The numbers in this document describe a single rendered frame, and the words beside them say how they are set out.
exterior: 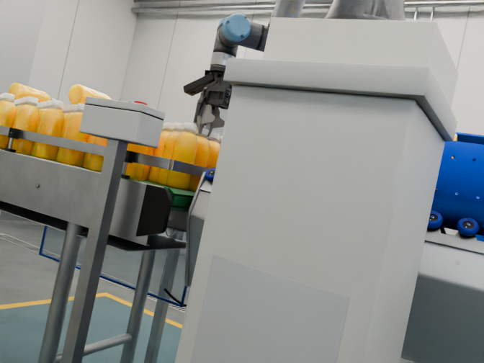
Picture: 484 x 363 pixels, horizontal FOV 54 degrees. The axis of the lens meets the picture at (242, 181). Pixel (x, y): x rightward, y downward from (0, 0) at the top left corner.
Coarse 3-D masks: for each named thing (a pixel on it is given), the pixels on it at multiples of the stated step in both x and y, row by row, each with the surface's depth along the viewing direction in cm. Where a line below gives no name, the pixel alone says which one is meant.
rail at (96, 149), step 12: (0, 132) 163; (24, 132) 157; (48, 144) 152; (60, 144) 149; (72, 144) 147; (84, 144) 145; (96, 144) 143; (144, 156) 134; (156, 156) 132; (168, 168) 130
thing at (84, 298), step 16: (112, 144) 127; (112, 160) 126; (112, 176) 126; (112, 192) 127; (96, 208) 127; (112, 208) 128; (96, 224) 126; (96, 240) 126; (96, 256) 126; (80, 272) 127; (96, 272) 127; (80, 288) 126; (96, 288) 128; (80, 304) 126; (80, 320) 125; (80, 336) 126; (64, 352) 127; (80, 352) 127
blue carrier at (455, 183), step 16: (448, 144) 106; (464, 144) 104; (480, 144) 103; (448, 160) 105; (464, 160) 103; (480, 160) 102; (448, 176) 105; (464, 176) 103; (480, 176) 102; (448, 192) 106; (464, 192) 104; (480, 192) 102; (432, 208) 110; (448, 208) 107; (464, 208) 105; (480, 208) 103; (448, 224) 112; (480, 224) 106
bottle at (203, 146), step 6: (198, 138) 146; (204, 138) 147; (198, 144) 145; (204, 144) 146; (198, 150) 145; (204, 150) 146; (198, 156) 145; (204, 156) 146; (198, 162) 145; (204, 162) 146; (192, 180) 145; (198, 180) 146; (192, 186) 145
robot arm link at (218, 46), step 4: (220, 20) 146; (224, 20) 145; (220, 24) 145; (216, 36) 146; (216, 40) 146; (216, 44) 145; (220, 44) 144; (216, 48) 145; (220, 48) 144; (224, 48) 144; (228, 48) 144; (232, 48) 145; (236, 48) 146; (212, 52) 147; (224, 52) 144; (228, 52) 144; (232, 52) 145; (236, 52) 147
